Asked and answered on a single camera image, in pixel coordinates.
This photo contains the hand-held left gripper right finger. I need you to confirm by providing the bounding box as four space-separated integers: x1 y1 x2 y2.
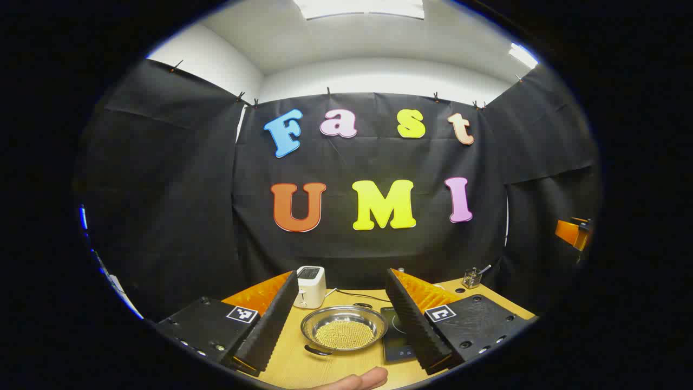
384 268 534 375

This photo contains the steel pot with black handles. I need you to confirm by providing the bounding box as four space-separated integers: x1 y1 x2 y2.
300 302 388 356

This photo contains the large ceiling light panel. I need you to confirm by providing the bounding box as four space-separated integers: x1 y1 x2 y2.
292 0 426 21

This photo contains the small ceiling light panel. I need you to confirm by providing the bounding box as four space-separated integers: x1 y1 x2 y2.
508 43 539 69

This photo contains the black induction cooktop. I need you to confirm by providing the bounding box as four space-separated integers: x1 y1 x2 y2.
380 307 417 362

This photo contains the pile of yellow soybeans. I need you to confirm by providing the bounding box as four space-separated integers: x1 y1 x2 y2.
315 321 375 349

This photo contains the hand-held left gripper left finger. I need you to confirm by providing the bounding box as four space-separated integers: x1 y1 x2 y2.
154 270 300 377

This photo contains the white toaster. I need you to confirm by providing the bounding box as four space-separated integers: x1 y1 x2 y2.
293 265 327 309

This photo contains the black power cable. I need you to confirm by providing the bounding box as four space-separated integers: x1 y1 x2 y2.
336 290 388 304

